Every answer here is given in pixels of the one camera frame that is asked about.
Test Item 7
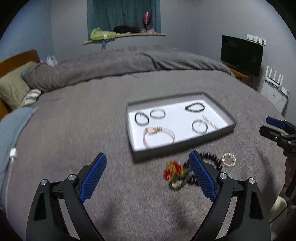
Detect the wooden headboard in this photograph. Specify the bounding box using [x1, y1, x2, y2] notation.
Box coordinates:
[0, 49, 41, 114]

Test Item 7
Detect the grey knit blanket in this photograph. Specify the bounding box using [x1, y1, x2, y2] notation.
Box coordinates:
[0, 70, 287, 241]

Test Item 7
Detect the white wall hook rack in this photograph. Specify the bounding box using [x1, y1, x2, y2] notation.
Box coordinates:
[246, 34, 266, 45]

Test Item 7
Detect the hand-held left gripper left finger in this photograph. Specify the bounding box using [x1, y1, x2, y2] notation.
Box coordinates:
[26, 152, 107, 241]

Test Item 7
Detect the wooden window shelf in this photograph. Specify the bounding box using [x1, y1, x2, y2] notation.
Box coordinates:
[83, 32, 167, 45]

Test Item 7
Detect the green pillow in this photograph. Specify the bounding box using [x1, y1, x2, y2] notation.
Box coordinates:
[0, 60, 39, 110]

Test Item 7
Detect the pink cord bracelet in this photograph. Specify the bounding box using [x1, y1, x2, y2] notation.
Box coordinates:
[143, 126, 176, 149]

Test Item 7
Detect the grey duvet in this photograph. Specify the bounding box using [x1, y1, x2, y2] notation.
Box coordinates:
[21, 45, 236, 93]

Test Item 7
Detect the green cloth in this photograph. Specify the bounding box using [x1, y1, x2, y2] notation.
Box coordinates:
[90, 27, 117, 40]

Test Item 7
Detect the white plastic bag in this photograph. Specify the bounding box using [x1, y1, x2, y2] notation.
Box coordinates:
[46, 55, 58, 68]

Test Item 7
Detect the shallow grey cardboard box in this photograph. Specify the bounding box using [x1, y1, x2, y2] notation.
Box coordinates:
[126, 92, 237, 163]

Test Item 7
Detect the teal curtain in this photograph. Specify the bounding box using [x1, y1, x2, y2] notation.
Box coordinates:
[86, 0, 161, 41]

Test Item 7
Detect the large black bead bracelet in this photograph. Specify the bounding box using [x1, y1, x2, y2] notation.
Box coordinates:
[184, 152, 224, 186]

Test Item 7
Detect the blue bead bracelet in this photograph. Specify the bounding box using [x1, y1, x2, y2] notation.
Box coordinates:
[168, 171, 197, 191]

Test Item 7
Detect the thin silver ring bracelet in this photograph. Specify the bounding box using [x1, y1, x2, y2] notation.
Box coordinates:
[149, 109, 166, 119]

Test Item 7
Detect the white pearl strand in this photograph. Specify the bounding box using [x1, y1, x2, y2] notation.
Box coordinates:
[202, 114, 219, 130]

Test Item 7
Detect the red and gold bead bracelet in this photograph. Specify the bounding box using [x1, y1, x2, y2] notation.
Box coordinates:
[163, 160, 185, 182]

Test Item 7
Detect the white router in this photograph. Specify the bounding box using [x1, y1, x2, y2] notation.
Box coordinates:
[265, 65, 290, 95]

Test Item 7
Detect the black ring bracelet with charms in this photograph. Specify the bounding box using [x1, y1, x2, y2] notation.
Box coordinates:
[134, 112, 150, 127]

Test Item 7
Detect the pearl and gold bracelet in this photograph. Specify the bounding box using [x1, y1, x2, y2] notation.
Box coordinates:
[221, 153, 236, 168]

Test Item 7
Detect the silver bangle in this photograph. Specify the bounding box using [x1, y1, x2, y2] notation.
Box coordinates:
[192, 119, 208, 134]

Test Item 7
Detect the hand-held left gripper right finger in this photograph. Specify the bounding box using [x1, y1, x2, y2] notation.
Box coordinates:
[188, 150, 271, 241]

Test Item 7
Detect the white appliance box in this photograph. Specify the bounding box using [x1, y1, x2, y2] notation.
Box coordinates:
[260, 79, 288, 114]

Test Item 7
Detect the white charger cable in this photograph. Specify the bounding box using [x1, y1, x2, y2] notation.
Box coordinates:
[4, 148, 18, 210]

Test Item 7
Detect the striped pillow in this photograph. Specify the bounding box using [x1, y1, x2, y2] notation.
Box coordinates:
[19, 88, 42, 107]

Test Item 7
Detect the dark bead bracelet gold clasp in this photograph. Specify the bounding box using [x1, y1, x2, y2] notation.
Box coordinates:
[184, 103, 206, 113]

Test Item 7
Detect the light blue blanket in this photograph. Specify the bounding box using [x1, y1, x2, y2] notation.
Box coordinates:
[0, 107, 40, 187]

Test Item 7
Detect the black flat screen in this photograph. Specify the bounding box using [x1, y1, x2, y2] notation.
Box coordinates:
[220, 35, 264, 78]

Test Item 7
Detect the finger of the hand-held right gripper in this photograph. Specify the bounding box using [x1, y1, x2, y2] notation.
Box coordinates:
[259, 125, 287, 142]
[266, 116, 296, 133]

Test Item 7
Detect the black cloth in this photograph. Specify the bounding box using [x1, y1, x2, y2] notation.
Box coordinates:
[113, 25, 140, 34]

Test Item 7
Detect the wooden stand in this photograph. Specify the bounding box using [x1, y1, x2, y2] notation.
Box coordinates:
[225, 65, 255, 86]

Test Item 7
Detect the person's right forearm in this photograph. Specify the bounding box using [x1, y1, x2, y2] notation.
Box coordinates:
[284, 156, 296, 198]

